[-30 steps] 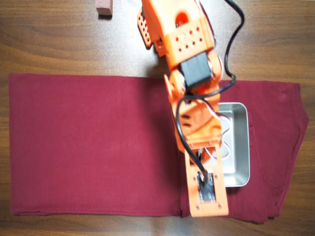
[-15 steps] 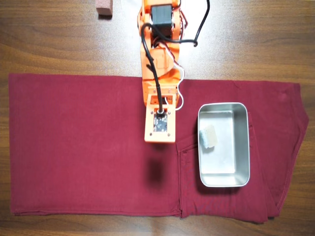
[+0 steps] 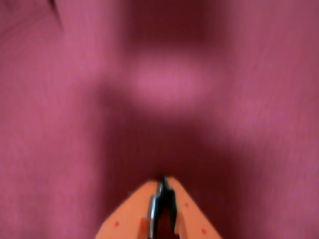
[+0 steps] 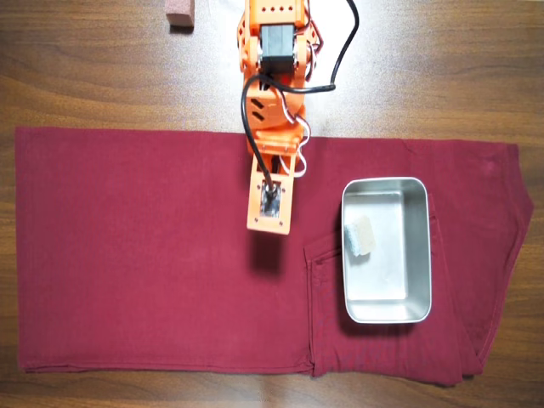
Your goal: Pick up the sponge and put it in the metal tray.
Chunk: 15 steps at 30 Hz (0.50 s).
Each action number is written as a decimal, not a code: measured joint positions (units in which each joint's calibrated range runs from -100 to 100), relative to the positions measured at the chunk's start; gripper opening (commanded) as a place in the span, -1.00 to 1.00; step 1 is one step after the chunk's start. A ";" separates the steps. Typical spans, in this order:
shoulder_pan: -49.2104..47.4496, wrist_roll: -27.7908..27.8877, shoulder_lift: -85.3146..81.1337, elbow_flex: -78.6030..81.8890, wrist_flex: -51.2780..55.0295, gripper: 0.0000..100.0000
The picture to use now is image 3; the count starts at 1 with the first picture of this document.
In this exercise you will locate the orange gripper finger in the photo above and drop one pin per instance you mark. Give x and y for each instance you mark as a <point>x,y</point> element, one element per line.
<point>192,219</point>
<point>129,214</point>

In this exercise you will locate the dark red cloth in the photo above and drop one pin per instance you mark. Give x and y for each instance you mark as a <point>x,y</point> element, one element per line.
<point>62,112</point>

